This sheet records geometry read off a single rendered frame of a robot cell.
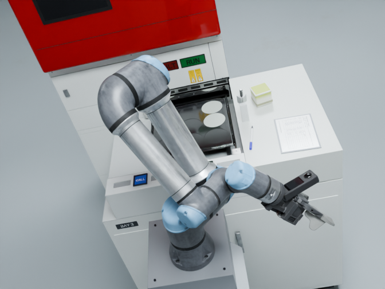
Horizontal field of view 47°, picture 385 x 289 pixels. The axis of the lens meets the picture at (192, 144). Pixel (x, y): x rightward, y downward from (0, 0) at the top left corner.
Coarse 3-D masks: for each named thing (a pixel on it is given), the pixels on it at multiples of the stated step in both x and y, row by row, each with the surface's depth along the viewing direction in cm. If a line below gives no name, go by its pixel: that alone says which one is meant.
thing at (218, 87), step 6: (222, 84) 214; (228, 84) 213; (192, 90) 216; (198, 90) 214; (204, 90) 214; (210, 90) 214; (216, 90) 214; (174, 96) 216; (180, 96) 216; (186, 96) 216; (222, 96) 218; (228, 96) 217; (144, 114) 221
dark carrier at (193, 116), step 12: (180, 108) 213; (192, 108) 211; (192, 120) 204; (156, 132) 203; (192, 132) 197; (204, 132) 196; (216, 132) 194; (228, 132) 192; (204, 144) 189; (216, 144) 188
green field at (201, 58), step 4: (196, 56) 203; (200, 56) 203; (180, 60) 204; (184, 60) 204; (188, 60) 204; (192, 60) 205; (196, 60) 205; (200, 60) 205; (204, 60) 205; (184, 64) 206; (188, 64) 206; (192, 64) 206
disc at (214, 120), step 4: (208, 116) 204; (212, 116) 203; (216, 116) 202; (220, 116) 202; (224, 116) 201; (204, 120) 202; (208, 120) 202; (212, 120) 201; (216, 120) 200; (220, 120) 200; (224, 120) 199; (208, 124) 199; (212, 124) 199; (216, 124) 198; (220, 124) 197
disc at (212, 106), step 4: (204, 104) 212; (208, 104) 211; (212, 104) 210; (216, 104) 210; (220, 104) 209; (204, 108) 209; (208, 108) 209; (212, 108) 208; (216, 108) 207; (220, 108) 207; (208, 112) 206; (212, 112) 206
